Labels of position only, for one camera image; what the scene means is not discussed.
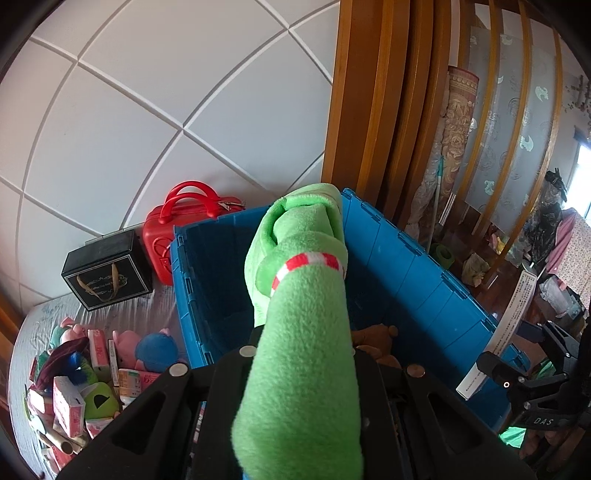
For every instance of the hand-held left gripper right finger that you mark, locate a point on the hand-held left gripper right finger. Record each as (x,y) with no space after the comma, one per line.
(383,378)

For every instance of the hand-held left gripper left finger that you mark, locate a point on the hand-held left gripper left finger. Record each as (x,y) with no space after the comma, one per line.
(203,383)

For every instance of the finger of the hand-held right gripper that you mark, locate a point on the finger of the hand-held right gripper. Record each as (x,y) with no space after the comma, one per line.
(498,369)
(554,341)

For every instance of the brown teddy bear plush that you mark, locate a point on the brown teddy bear plush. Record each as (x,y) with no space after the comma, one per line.
(376,339)

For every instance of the white printed paper strip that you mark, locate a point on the white printed paper strip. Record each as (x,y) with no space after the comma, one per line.
(503,327)

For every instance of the light green long plush toy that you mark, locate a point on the light green long plush toy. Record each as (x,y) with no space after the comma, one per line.
(300,346)

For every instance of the blue plastic crate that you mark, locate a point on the blue plastic crate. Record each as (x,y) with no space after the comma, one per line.
(415,277)

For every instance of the pile of assorted small items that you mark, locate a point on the pile of assorted small items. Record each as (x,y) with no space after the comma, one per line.
(27,332)

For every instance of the bright green cloth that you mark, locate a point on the bright green cloth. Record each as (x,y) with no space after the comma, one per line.
(512,436)

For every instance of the blue round plush toy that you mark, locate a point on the blue round plush toy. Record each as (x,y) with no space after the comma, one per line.
(157,353)

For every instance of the pink floral hanging cloth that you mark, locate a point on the pink floral hanging cloth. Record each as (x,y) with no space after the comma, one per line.
(570,258)

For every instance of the lime plush toy black mouth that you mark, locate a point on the lime plush toy black mouth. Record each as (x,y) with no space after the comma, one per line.
(113,406)

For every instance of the pale crumpled cloth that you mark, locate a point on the pale crumpled cloth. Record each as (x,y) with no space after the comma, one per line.
(475,270)

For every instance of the white pink small box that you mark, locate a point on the white pink small box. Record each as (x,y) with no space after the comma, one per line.
(99,348)

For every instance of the dark hanging cloth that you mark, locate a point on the dark hanging cloth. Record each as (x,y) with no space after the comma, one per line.
(547,217)

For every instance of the green cup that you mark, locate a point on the green cup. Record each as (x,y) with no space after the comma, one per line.
(443,254)

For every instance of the pink teal plush toy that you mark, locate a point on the pink teal plush toy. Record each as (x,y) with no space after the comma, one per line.
(69,325)

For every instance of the red small suitcase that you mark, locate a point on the red small suitcase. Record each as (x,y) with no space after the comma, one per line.
(157,244)

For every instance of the dark maroon cloth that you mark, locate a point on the dark maroon cloth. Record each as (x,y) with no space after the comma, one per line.
(57,364)

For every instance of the black gift box gold print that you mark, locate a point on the black gift box gold print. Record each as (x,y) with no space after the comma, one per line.
(106,272)

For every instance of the cream paper tube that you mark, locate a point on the cream paper tube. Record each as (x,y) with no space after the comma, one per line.
(62,443)

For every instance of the patterned rolled carpet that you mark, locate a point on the patterned rolled carpet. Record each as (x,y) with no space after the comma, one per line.
(459,120)

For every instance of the glass sliding door wooden frame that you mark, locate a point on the glass sliding door wooden frame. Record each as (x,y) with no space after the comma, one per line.
(508,115)

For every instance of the curved wooden wall frame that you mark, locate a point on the curved wooden wall frame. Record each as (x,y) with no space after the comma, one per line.
(360,115)

